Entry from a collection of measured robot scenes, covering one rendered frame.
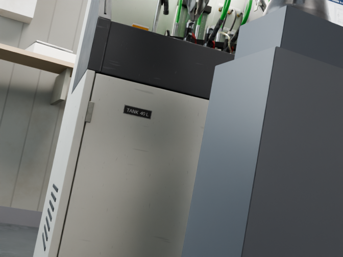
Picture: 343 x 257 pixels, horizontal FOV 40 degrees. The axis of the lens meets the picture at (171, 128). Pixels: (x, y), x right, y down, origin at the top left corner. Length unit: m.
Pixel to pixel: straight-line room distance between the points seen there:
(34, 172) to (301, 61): 3.03
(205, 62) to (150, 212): 0.49
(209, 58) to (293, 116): 0.62
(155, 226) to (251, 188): 0.60
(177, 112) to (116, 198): 0.31
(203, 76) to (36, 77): 2.47
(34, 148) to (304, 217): 3.01
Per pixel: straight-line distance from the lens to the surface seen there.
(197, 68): 1.47
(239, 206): 0.90
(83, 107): 1.37
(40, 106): 3.78
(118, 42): 1.42
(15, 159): 3.75
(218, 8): 2.15
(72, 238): 1.38
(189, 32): 1.76
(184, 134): 1.43
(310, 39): 1.01
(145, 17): 2.04
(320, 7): 1.07
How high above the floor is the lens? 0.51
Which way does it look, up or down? 7 degrees up
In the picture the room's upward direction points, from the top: 11 degrees clockwise
